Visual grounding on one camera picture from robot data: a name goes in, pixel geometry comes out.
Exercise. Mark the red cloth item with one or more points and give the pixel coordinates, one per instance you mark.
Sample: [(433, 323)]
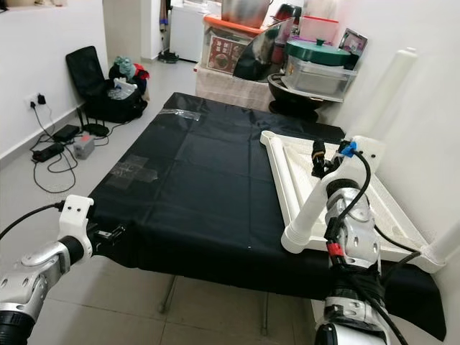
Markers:
[(141, 72)]

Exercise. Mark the white plastic children table top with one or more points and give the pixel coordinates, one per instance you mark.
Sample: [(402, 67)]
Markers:
[(302, 165)]

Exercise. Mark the black floor stand base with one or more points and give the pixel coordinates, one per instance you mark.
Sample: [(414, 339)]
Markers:
[(169, 56)]

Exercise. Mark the black antenna router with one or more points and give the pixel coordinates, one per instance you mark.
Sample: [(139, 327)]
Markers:
[(95, 129)]

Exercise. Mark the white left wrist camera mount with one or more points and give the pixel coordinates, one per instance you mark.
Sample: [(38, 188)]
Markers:
[(77, 215)]

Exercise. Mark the clear tape strip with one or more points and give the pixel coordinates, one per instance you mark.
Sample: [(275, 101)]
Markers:
[(180, 113)]

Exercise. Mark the clear plastic bag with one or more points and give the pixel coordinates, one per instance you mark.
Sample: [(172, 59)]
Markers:
[(123, 90)]

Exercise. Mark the orange lidded storage box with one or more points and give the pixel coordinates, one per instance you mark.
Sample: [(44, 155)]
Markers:
[(226, 47)]

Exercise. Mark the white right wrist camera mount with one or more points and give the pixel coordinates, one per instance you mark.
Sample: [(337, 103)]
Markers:
[(359, 154)]

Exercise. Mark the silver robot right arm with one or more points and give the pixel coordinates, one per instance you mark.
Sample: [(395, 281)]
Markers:
[(352, 244)]

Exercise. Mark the black wok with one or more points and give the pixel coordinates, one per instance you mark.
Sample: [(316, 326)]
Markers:
[(298, 104)]

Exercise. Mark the green pot lid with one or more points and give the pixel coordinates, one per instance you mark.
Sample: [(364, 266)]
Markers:
[(320, 52)]

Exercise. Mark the black tablecloth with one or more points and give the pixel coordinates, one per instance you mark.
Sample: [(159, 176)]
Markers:
[(187, 201)]

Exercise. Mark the grey printed box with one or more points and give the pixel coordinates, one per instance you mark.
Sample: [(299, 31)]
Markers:
[(353, 42)]

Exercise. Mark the clear tape cross patch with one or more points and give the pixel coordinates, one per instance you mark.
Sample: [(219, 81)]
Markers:
[(133, 171)]

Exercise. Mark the clear plastic storage box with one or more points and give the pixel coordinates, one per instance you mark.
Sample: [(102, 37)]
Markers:
[(320, 77)]

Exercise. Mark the steel pot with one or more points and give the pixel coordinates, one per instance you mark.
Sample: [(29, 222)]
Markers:
[(246, 8)]

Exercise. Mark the grey power box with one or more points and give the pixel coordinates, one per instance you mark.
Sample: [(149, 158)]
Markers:
[(84, 146)]

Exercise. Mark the pink box red lid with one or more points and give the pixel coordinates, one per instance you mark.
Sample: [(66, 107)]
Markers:
[(318, 27)]

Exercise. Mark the grey metal table leg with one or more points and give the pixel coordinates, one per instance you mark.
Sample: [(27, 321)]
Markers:
[(264, 316), (169, 295)]

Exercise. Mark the beige cloth covered stand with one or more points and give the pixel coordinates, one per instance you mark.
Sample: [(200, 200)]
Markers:
[(230, 90)]

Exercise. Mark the black plastic bag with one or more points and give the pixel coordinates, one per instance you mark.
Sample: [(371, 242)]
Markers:
[(259, 54)]

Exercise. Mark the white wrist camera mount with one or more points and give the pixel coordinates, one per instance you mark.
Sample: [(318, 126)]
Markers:
[(77, 215), (359, 154)]

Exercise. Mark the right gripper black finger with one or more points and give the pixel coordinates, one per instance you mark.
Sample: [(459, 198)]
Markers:
[(318, 154)]

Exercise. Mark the black wall plug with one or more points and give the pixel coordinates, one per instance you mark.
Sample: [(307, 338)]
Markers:
[(37, 99)]

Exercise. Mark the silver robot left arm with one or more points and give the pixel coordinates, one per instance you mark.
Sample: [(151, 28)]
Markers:
[(36, 280)]

